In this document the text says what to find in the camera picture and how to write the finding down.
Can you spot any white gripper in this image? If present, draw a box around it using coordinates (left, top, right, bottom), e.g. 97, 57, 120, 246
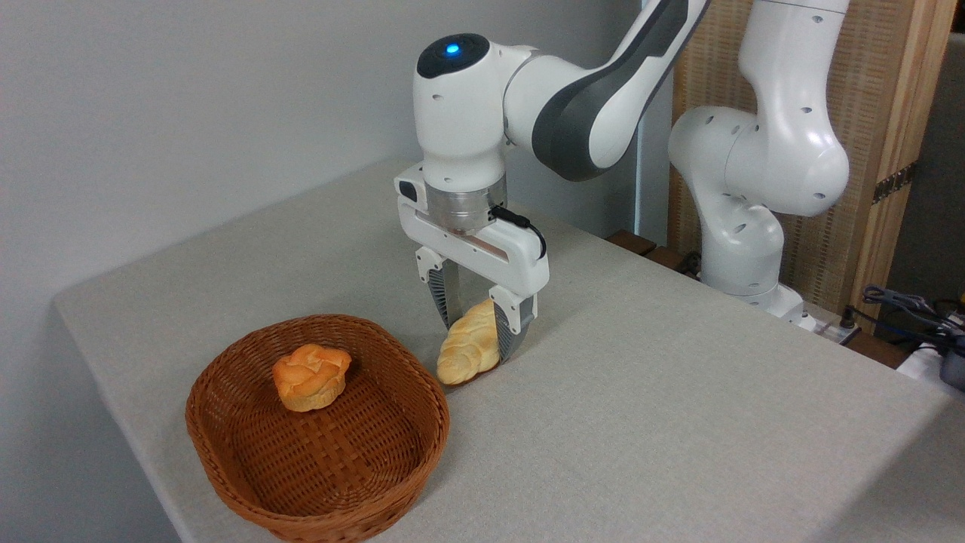
394, 164, 550, 364

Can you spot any long braided bread loaf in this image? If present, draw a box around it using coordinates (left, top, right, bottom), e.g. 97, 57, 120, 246
437, 299, 502, 386

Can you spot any round orange bread roll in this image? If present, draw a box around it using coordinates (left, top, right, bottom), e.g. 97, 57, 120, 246
272, 344, 353, 413

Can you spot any brown wicker basket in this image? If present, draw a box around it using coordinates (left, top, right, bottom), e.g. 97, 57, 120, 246
185, 314, 451, 543

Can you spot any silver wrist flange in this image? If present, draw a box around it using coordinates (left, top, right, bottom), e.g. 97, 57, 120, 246
424, 175, 507, 233

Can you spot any metal panel hinge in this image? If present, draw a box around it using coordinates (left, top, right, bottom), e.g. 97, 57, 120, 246
872, 161, 918, 205

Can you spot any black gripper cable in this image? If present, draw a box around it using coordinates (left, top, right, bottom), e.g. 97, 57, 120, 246
490, 205, 547, 261

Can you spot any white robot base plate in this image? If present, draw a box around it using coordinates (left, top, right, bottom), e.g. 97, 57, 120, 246
799, 302, 860, 346

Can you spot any blue grey cable bundle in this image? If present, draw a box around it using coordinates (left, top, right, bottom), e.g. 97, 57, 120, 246
862, 285, 965, 355

